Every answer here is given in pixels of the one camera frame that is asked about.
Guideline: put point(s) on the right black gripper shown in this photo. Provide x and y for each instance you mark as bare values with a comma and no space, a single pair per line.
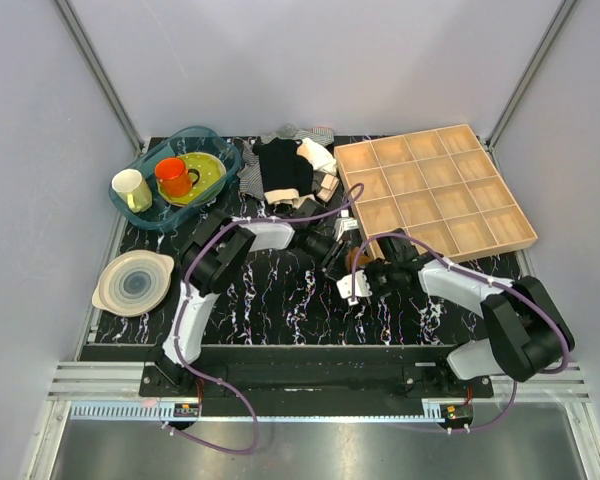
370,267

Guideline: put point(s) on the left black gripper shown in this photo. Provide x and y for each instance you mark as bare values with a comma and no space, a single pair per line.
334,259

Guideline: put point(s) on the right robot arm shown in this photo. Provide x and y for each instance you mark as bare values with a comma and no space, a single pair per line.
526,334

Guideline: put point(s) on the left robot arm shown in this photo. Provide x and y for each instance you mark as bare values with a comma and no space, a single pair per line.
214,256

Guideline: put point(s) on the cream white underwear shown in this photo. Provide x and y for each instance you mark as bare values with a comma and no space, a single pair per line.
318,156

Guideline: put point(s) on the striped grey underwear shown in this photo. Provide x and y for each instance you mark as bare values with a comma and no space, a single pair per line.
250,182

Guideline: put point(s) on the wooden compartment tray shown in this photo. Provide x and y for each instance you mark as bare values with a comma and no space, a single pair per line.
440,187

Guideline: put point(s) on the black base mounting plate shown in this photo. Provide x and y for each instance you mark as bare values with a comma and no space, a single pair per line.
354,367

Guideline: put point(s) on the yellow-green dotted plate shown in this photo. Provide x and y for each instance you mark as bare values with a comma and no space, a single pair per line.
212,180

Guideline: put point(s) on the orange mug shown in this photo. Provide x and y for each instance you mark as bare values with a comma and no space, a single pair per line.
174,176

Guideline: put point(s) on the blue transparent plastic bin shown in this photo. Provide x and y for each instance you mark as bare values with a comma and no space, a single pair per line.
163,216

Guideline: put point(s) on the cream yellow mug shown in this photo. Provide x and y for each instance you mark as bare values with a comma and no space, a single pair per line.
133,190

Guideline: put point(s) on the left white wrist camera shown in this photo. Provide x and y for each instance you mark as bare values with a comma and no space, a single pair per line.
345,224

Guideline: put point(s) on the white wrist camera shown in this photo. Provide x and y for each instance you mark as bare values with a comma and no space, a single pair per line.
353,287
345,224

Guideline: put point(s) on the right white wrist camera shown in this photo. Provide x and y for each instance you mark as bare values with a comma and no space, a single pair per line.
353,287

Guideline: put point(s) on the aluminium front rail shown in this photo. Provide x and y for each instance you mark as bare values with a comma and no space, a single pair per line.
111,391

